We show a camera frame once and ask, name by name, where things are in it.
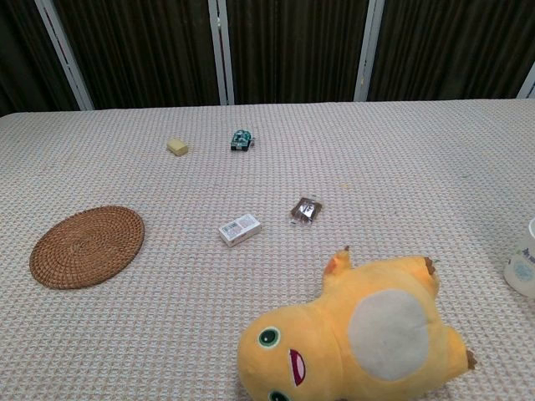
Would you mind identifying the white cup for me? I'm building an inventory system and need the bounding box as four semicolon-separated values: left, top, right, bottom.
502;216;535;298

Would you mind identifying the beige woven tablecloth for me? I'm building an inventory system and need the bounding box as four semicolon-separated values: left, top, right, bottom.
0;98;535;401

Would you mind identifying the round woven rattan coaster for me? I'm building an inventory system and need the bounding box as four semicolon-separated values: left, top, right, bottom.
28;205;145;290

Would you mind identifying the brown snack packet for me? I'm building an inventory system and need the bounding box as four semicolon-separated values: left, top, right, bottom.
287;196;325;227

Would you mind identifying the small white printed box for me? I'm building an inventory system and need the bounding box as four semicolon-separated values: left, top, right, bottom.
218;213;263;248

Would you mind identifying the small green toy car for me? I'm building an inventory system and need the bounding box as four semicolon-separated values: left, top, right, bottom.
229;128;256;153

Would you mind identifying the small yellow block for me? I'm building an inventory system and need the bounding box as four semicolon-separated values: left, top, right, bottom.
166;137;189;157

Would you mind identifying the yellow plush duck toy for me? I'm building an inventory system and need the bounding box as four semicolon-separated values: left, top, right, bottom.
237;245;480;401

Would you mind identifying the dark ribbed screen panel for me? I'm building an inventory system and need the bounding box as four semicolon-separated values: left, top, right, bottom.
0;0;80;116
225;0;371;104
369;0;535;101
53;0;222;110

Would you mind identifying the white screen frame post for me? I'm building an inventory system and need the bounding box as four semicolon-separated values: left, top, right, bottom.
33;0;95;112
517;66;535;99
207;0;235;105
352;0;385;102

